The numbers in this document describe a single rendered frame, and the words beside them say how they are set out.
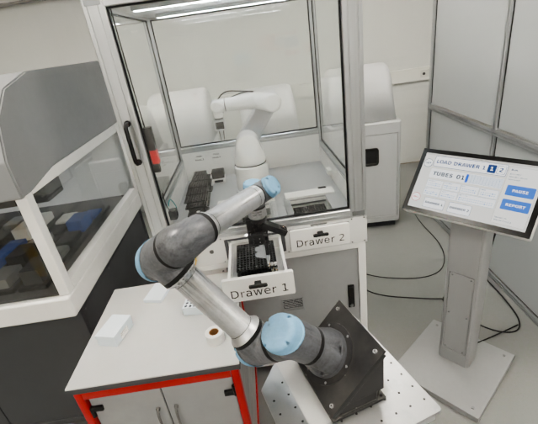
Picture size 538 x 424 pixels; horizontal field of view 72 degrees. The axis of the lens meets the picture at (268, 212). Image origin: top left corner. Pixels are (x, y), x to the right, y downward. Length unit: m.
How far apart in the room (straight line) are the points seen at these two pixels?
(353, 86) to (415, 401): 1.16
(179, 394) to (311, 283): 0.84
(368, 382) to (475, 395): 1.17
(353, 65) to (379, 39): 3.29
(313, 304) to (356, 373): 0.94
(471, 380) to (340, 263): 0.91
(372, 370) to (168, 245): 0.66
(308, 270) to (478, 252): 0.79
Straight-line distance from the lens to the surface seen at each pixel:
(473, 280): 2.02
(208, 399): 1.59
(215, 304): 1.11
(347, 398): 1.18
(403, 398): 1.29
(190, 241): 0.97
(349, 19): 1.61
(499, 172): 1.80
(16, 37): 5.44
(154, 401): 1.62
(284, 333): 1.08
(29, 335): 2.11
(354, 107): 1.65
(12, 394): 2.44
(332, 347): 1.18
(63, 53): 5.21
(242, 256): 1.70
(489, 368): 2.44
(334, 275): 1.98
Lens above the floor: 1.78
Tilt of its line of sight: 25 degrees down
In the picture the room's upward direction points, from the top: 8 degrees counter-clockwise
